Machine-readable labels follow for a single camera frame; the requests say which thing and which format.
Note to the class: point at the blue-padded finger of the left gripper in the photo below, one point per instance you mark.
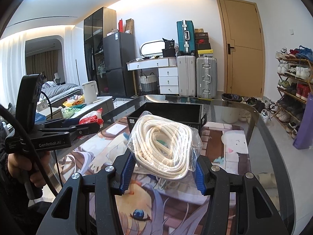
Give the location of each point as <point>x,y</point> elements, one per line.
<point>77,130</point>
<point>58,123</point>

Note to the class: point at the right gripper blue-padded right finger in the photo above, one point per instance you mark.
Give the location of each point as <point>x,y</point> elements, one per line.
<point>255,212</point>

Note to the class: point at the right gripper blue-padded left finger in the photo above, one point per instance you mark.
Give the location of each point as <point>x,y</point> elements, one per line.
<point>86,204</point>

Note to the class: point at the person's left hand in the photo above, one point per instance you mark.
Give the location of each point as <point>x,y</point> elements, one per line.
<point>17,163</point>

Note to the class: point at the red white plastic bag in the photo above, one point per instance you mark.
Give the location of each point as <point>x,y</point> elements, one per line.
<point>93,117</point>

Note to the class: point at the bed with grey bedding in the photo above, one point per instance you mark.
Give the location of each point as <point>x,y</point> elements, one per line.
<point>56,92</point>

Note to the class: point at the white electric kettle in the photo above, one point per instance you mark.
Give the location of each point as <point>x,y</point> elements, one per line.
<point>90,91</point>

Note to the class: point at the beige slipper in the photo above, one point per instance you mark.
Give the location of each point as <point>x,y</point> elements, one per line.
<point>267,180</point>

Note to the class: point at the grey tv console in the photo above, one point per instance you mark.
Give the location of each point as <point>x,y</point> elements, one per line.
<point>106,103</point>

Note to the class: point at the anime print desk mat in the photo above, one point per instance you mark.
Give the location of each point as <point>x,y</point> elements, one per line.
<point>162,197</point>

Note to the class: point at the woven laundry basket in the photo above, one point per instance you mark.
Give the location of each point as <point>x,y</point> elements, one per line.
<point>148,82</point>

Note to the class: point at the black refrigerator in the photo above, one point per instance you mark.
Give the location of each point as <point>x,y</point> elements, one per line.
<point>119,49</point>

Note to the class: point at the purple bag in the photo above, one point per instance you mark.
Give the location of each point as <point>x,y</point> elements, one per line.
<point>303,139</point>

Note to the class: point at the black cardboard box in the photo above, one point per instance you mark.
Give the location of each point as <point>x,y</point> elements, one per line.
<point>188,114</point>

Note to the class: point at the white trash bin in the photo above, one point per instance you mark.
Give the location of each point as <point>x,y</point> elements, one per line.
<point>230,112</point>

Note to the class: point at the oval mirror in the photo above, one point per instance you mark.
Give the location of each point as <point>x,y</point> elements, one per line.
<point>152,48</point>

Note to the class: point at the dark glass cabinet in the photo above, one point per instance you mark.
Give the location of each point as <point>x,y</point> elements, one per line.
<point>95,27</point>

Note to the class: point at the white dresser desk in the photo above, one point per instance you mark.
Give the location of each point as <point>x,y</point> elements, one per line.
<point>165,69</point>

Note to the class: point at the black bag on dresser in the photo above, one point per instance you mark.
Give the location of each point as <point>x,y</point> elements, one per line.
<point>169,50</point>

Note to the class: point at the white suitcase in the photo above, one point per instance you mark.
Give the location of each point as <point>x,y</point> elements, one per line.
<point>186,76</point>

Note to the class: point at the silver suitcase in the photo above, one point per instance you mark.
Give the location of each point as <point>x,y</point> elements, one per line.
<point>206,77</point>

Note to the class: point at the wooden shoe rack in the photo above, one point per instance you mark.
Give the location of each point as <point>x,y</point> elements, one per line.
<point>294,86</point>

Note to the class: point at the teal suitcase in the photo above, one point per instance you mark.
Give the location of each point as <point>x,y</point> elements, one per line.
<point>186,37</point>

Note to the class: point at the stacked shoe boxes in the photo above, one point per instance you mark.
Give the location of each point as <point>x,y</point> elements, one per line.
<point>203,46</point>

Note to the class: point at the wooden door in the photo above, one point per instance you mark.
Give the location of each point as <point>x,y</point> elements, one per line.
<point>244,48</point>

